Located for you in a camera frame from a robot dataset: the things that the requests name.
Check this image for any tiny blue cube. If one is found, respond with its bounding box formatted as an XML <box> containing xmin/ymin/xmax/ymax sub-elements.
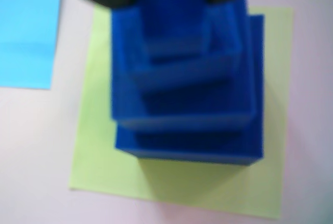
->
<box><xmin>134</xmin><ymin>0</ymin><xmax>209</xmax><ymax>65</ymax></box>

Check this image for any medium blue cube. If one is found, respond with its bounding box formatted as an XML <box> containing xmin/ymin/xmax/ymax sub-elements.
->
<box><xmin>110</xmin><ymin>0</ymin><xmax>259</xmax><ymax>131</ymax></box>

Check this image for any large blue cube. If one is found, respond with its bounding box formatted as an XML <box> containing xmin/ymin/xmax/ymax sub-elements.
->
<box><xmin>114</xmin><ymin>13</ymin><xmax>265</xmax><ymax>168</ymax></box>

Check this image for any green paper square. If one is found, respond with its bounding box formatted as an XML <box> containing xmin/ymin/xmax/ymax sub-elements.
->
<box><xmin>68</xmin><ymin>4</ymin><xmax>294</xmax><ymax>221</ymax></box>

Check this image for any light blue paper square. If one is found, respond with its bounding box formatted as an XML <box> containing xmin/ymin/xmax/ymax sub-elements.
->
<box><xmin>0</xmin><ymin>0</ymin><xmax>63</xmax><ymax>91</ymax></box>

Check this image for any small blue cube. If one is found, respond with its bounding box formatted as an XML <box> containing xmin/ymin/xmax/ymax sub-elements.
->
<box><xmin>124</xmin><ymin>3</ymin><xmax>241</xmax><ymax>96</ymax></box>

